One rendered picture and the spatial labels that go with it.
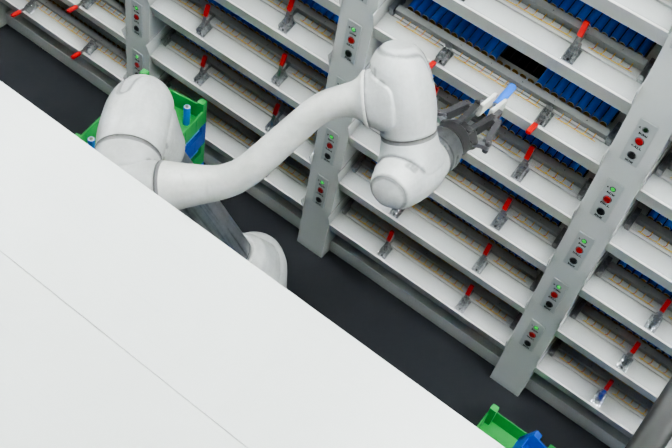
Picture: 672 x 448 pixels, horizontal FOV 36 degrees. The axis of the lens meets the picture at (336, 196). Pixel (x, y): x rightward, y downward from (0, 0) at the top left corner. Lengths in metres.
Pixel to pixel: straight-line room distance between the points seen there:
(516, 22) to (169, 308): 1.43
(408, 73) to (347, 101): 0.12
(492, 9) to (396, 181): 0.58
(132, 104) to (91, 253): 1.12
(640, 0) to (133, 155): 1.00
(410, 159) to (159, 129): 0.52
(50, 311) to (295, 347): 0.21
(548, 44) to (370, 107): 0.54
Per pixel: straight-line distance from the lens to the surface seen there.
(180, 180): 1.91
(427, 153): 1.80
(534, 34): 2.19
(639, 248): 2.39
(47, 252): 0.94
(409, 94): 1.75
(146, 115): 2.02
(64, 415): 0.86
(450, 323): 2.97
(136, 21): 3.04
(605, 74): 2.16
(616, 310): 2.53
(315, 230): 3.01
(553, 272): 2.54
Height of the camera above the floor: 2.49
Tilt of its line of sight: 50 degrees down
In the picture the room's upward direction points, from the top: 13 degrees clockwise
